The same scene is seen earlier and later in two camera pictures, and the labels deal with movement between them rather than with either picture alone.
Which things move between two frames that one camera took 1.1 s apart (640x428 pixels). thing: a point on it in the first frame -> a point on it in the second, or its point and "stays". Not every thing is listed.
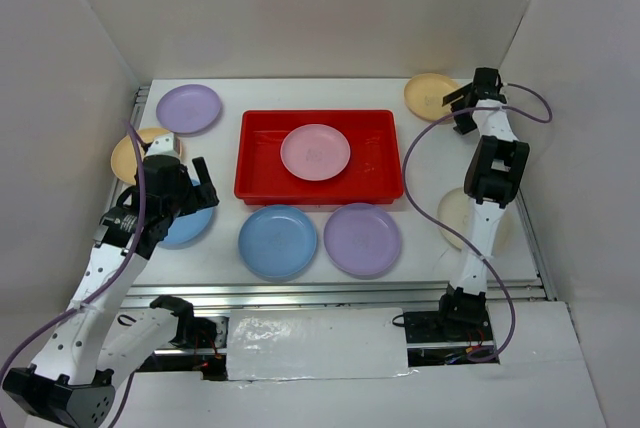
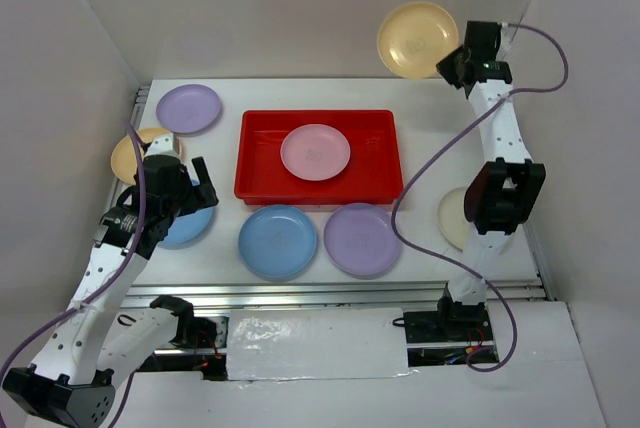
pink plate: [315, 152] stays
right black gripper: [465, 91] -> [444, 68]
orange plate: [424, 95] -> [413, 37]
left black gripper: [205, 193] stays
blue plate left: [190, 228] stays
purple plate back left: [188, 109] stays
